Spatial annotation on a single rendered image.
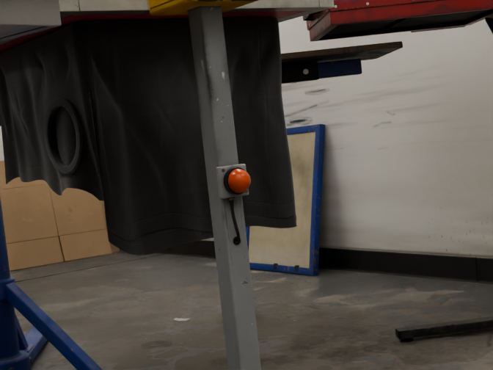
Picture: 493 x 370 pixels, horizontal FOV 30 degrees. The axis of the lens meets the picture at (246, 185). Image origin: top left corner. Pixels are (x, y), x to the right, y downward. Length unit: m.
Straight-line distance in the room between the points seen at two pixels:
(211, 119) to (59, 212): 5.11
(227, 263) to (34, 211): 5.04
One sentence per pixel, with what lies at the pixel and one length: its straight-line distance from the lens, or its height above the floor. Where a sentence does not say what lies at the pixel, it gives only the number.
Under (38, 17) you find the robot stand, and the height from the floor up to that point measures 0.91.
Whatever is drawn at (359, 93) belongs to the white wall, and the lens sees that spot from 4.40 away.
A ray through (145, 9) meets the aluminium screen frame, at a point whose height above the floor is 0.95.
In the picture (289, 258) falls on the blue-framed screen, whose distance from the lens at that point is 4.72.
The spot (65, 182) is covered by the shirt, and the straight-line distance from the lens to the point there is 1.77.
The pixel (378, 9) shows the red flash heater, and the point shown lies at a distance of 2.79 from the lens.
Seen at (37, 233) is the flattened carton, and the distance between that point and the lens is 6.43.
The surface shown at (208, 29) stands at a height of 0.89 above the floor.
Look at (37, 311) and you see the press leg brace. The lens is 2.92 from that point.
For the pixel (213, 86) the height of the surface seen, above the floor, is 0.80.
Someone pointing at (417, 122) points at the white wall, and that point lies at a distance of 4.14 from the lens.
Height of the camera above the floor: 0.72
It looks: 3 degrees down
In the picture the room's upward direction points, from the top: 6 degrees counter-clockwise
